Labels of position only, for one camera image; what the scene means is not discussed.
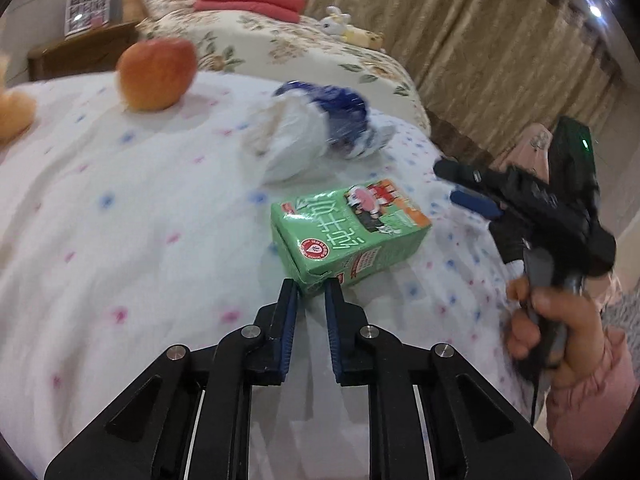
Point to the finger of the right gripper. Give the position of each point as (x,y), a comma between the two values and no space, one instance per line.
(479,204)

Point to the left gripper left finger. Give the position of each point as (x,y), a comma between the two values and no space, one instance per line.
(187,415)

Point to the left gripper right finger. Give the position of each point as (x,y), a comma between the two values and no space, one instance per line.
(432,415)

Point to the green milk carton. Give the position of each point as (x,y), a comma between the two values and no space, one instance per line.
(346,233)

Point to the blue plastic wrapper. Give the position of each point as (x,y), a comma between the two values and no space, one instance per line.
(353,130)

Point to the person's right hand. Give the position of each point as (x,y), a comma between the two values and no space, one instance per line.
(585,336)

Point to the pink heart cloth cover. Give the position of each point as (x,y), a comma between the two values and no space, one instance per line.
(529,153)

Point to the beige patterned curtain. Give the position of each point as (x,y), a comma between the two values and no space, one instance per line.
(489,68)

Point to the white floral bedsheet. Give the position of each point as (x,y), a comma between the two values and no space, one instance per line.
(125,233)

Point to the yellow brown plush toy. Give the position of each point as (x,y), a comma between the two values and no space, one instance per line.
(363,38)

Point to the white rabbit plush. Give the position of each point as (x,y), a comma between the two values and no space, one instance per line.
(335,23)

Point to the floral quilt bed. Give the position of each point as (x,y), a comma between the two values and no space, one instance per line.
(249,44)

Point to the folded red blanket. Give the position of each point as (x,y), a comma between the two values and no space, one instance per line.
(288,11)

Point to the red yellow apple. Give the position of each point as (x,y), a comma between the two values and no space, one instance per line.
(153,75)

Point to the beige teddy bear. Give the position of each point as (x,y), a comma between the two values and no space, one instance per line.
(17,108)

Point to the wooden nightstand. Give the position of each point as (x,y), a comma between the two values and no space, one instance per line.
(95,51)

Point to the photo grid frame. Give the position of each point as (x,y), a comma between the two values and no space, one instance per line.
(83,15)

